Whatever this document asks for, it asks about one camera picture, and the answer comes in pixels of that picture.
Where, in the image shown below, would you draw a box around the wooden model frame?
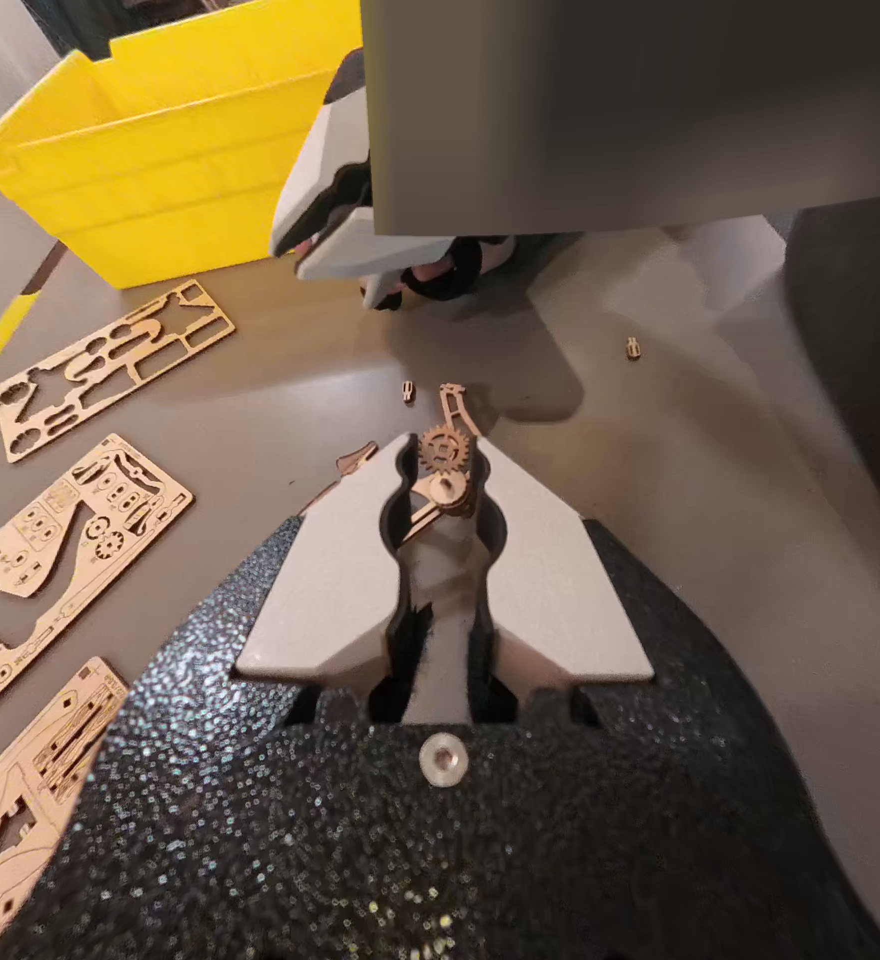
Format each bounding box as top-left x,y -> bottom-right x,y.
301,382 -> 487,546

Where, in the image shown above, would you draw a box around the wooden parts sheet slotted strips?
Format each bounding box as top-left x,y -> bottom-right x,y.
0,656 -> 131,960

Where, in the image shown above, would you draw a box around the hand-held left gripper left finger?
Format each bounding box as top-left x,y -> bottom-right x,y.
236,433 -> 427,687

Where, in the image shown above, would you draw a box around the person's right hand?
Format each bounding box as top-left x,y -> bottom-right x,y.
408,238 -> 517,282

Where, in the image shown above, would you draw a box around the recycling bin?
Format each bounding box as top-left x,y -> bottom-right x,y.
0,0 -> 62,114

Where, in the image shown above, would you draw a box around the emptied wooden parts sheet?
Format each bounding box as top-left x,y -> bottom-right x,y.
0,279 -> 237,465

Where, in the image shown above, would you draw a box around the yellow plastic bin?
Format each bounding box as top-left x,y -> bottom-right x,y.
0,0 -> 372,291

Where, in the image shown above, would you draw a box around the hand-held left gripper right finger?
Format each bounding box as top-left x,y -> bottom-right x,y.
472,437 -> 656,705

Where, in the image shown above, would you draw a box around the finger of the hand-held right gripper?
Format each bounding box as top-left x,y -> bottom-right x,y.
269,90 -> 373,258
293,204 -> 459,284

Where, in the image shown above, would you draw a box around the wooden gear axle assembly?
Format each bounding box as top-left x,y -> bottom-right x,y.
426,472 -> 480,520

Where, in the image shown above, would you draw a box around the wooden parts sheet curved cutout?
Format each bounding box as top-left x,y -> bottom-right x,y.
0,433 -> 195,741

